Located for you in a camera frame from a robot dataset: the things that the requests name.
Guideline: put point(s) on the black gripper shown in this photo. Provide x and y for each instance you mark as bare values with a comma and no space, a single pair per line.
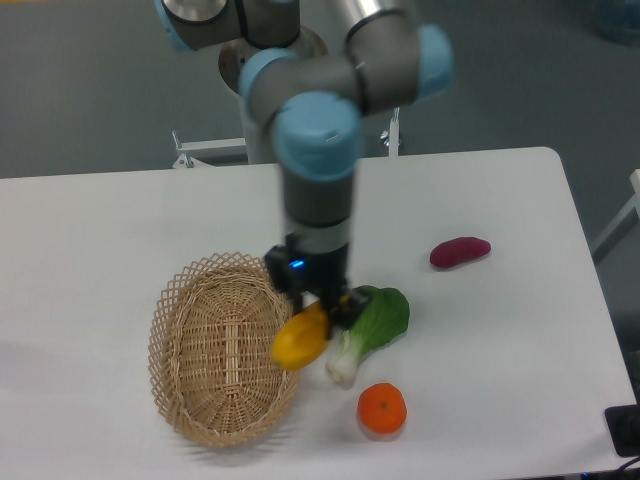
294,270

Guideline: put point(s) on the yellow mango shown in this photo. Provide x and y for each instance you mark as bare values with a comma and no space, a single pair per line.
302,339

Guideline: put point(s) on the woven wicker basket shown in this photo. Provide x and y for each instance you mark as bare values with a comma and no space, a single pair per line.
211,372

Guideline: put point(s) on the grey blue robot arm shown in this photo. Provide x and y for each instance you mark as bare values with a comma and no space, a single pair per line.
308,113

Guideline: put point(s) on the green bok choy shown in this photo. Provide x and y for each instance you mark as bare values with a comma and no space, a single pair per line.
384,318

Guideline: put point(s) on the orange tangerine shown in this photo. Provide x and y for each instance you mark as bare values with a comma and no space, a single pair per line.
382,409

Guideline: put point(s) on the purple sweet potato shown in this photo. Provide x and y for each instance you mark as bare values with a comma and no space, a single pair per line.
458,251

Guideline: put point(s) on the white table leg right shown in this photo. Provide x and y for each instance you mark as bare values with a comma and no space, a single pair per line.
619,226

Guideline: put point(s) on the black device at edge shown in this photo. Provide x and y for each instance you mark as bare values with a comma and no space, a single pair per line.
623,426

